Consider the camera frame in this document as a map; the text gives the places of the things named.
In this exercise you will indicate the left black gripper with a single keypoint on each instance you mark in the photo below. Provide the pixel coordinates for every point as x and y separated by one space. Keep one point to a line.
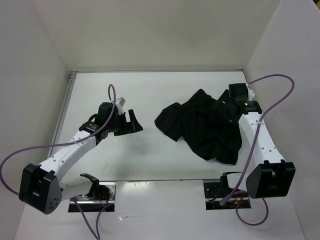
135 126

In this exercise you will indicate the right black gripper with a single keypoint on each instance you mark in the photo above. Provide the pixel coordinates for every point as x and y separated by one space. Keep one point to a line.
225 97

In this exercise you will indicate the black pleated skirt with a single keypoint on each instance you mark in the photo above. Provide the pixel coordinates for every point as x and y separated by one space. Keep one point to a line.
202 128

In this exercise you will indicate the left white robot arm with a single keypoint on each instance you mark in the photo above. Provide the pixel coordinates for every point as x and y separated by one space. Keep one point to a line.
42 185

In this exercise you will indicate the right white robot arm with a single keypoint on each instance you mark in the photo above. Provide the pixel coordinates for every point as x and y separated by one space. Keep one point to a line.
272 175

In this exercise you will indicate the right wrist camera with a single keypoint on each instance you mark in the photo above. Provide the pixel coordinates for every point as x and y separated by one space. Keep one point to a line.
251 93

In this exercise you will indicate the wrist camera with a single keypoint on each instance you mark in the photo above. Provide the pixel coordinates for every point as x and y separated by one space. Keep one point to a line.
120 102
251 93

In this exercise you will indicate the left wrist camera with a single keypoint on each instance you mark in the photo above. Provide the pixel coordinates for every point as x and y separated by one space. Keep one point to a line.
120 102

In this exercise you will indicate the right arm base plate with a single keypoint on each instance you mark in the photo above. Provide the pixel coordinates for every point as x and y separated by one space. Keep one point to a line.
214 192

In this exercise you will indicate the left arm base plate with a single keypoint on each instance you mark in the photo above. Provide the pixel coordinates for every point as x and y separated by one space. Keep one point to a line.
104 198

